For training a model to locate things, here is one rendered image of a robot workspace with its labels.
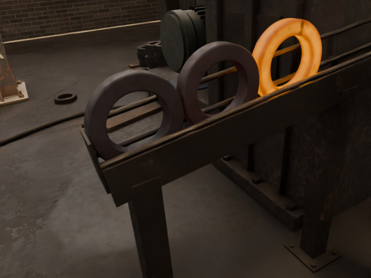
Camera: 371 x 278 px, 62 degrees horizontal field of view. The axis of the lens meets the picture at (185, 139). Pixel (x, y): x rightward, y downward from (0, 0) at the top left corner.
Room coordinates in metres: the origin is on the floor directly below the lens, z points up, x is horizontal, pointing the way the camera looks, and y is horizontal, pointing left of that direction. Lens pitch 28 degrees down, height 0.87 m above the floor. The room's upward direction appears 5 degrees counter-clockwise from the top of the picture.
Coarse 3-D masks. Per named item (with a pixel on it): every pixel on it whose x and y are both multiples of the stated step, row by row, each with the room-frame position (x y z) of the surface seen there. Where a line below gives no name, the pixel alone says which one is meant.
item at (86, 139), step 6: (84, 132) 0.50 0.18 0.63; (84, 138) 0.48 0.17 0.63; (90, 144) 0.45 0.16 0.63; (90, 150) 0.45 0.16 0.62; (90, 156) 0.52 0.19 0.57; (96, 156) 0.46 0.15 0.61; (96, 162) 0.46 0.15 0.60; (96, 168) 0.48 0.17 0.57; (102, 174) 0.46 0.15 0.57; (102, 180) 0.46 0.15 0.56; (108, 192) 0.46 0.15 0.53
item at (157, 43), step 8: (144, 48) 2.94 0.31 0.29; (152, 48) 2.59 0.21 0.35; (160, 48) 2.37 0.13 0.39; (144, 56) 2.79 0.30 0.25; (152, 56) 2.60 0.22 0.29; (160, 56) 2.37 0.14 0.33; (128, 64) 2.98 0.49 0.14; (136, 64) 2.96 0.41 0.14; (144, 64) 2.81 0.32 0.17; (152, 64) 2.58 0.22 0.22; (160, 64) 2.40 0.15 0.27
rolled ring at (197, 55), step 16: (208, 48) 0.59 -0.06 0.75; (224, 48) 0.59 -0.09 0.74; (240, 48) 0.61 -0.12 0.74; (192, 64) 0.57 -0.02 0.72; (208, 64) 0.58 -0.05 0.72; (240, 64) 0.61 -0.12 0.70; (256, 64) 0.63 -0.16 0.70; (192, 80) 0.56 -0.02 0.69; (240, 80) 0.64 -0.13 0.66; (256, 80) 0.63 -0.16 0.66; (192, 96) 0.56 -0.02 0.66; (240, 96) 0.63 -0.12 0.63; (256, 96) 0.63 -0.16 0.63; (192, 112) 0.56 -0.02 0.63
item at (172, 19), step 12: (168, 12) 2.05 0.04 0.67; (180, 12) 1.97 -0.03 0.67; (192, 12) 2.01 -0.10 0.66; (204, 12) 2.01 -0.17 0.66; (168, 24) 2.02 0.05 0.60; (180, 24) 1.91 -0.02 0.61; (192, 24) 1.90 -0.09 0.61; (204, 24) 1.94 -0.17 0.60; (168, 36) 2.03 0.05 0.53; (180, 36) 1.88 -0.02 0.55; (192, 36) 1.87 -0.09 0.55; (204, 36) 1.91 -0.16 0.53; (168, 48) 2.05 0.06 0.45; (180, 48) 1.89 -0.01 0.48; (192, 48) 1.85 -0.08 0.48; (168, 60) 2.06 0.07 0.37; (180, 60) 1.90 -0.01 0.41; (156, 72) 2.24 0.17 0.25; (168, 72) 2.21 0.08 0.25; (204, 96) 1.67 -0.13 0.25; (204, 108) 1.57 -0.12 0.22
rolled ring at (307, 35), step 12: (276, 24) 0.68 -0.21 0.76; (288, 24) 0.67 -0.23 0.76; (300, 24) 0.68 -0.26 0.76; (264, 36) 0.66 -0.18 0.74; (276, 36) 0.65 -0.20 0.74; (288, 36) 0.67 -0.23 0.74; (300, 36) 0.70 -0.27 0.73; (312, 36) 0.70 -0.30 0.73; (264, 48) 0.64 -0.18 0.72; (276, 48) 0.66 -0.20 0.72; (312, 48) 0.70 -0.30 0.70; (264, 60) 0.64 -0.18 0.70; (312, 60) 0.70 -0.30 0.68; (264, 72) 0.64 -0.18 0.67; (300, 72) 0.71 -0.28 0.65; (312, 72) 0.71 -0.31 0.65; (264, 84) 0.64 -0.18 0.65; (288, 84) 0.70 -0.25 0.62; (276, 96) 0.66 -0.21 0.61
